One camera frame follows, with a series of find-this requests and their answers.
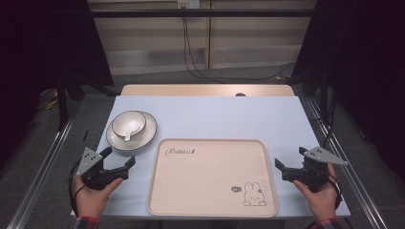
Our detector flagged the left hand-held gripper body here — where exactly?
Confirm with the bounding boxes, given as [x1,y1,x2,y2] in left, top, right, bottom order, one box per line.
[76,147,130,191]

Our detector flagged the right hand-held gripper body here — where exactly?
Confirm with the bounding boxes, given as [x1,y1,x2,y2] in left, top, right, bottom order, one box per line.
[281,146,349,193]

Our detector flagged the person's left hand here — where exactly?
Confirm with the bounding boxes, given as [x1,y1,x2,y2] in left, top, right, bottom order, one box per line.
[72,173,124,219]

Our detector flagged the person's right hand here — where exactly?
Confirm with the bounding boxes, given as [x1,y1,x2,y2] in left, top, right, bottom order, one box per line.
[292,163,339,222]

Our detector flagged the white ceramic spoon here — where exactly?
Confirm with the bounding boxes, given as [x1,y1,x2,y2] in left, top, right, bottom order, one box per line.
[123,121,140,143]

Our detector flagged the white plate with dark rim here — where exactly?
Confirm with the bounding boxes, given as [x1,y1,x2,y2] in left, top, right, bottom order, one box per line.
[105,110,159,152]

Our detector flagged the white bowl with dark rim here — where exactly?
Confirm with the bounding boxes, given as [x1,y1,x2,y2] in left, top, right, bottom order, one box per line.
[111,110,148,140]

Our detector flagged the black metal stand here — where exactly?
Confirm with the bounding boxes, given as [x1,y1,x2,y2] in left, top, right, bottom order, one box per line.
[55,68,87,132]

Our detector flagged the light blue table mat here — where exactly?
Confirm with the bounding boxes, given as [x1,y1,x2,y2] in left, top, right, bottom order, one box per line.
[71,94,352,219]

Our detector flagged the beige tray with rabbit print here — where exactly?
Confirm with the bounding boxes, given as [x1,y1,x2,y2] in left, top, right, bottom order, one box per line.
[146,137,279,219]

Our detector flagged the wooden table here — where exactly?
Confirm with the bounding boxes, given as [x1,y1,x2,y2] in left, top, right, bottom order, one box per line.
[119,83,296,97]

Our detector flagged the dark curtain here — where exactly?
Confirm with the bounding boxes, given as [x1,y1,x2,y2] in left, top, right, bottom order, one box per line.
[290,0,405,184]
[0,0,115,170]

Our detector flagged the black horizontal bar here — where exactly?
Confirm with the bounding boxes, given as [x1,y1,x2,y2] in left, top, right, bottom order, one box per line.
[90,9,317,19]

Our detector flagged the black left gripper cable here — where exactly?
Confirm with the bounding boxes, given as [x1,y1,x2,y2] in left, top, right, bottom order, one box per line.
[67,159,81,218]

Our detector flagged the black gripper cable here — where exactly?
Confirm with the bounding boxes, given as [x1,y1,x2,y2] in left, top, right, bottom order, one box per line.
[328,173,344,211]
[67,159,81,218]

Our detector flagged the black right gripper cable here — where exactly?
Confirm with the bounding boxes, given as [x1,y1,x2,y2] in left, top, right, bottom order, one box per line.
[328,173,344,211]

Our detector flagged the black floor cables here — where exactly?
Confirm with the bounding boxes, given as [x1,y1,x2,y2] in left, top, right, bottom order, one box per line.
[310,94,338,149]

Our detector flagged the metal floor rail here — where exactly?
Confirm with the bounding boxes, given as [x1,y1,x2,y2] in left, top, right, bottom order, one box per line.
[5,103,81,229]
[306,97,390,229]

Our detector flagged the yellow cable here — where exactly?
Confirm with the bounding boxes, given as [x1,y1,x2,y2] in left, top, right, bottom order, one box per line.
[43,90,61,111]

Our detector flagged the long black wall cable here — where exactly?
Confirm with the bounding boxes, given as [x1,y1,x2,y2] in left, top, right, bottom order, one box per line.
[181,8,296,82]

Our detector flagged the white wall socket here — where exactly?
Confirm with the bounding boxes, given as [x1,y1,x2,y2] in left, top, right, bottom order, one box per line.
[177,0,202,10]

